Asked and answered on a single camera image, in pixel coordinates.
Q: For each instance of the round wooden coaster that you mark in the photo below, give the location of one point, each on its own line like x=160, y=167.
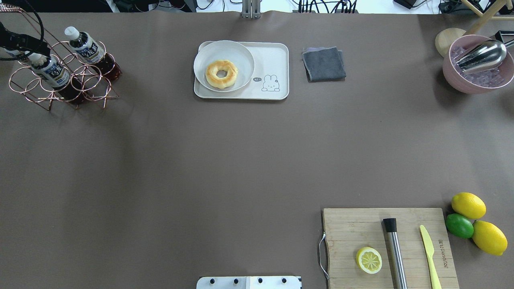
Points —
x=445, y=38

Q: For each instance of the green lime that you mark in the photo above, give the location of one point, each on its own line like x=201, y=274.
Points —
x=459, y=225

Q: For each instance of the yellow plastic knife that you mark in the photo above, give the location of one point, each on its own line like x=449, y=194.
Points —
x=429, y=250

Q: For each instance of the glazed donut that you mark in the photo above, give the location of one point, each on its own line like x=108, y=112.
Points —
x=221, y=74

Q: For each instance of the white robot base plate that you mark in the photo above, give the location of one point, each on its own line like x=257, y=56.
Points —
x=250, y=282

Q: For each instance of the upper whole lemon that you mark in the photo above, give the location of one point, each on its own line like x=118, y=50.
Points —
x=469, y=205

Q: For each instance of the lower whole lemon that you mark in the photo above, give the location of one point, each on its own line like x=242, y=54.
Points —
x=489, y=238

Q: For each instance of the grey folded cloth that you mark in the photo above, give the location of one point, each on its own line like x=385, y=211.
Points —
x=324, y=64

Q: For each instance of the white round plate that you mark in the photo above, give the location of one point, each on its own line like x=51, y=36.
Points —
x=225, y=50

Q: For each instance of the aluminium frame post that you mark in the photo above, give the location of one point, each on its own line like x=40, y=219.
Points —
x=251, y=9

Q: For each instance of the tea bottle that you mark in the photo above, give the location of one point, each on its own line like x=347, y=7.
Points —
x=67, y=86
x=92, y=53

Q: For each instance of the steel ice scoop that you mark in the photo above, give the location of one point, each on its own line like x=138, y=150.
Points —
x=483, y=57

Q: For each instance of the half lemon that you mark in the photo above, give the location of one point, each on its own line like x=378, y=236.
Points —
x=369, y=260

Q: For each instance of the bamboo cutting board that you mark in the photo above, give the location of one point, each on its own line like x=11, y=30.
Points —
x=347, y=230

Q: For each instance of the pink ice bowl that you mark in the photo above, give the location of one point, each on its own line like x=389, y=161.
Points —
x=477, y=83

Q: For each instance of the whole lemon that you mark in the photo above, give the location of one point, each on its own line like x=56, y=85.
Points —
x=469, y=205
x=489, y=238

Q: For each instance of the copper wire bottle rack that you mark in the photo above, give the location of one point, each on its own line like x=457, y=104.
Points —
x=26, y=83

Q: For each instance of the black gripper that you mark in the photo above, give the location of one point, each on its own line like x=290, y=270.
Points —
x=19, y=41

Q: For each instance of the beige rabbit tray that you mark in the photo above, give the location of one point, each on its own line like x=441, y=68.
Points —
x=269, y=81

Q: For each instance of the steel muddler black tip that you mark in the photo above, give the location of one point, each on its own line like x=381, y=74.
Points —
x=399, y=276

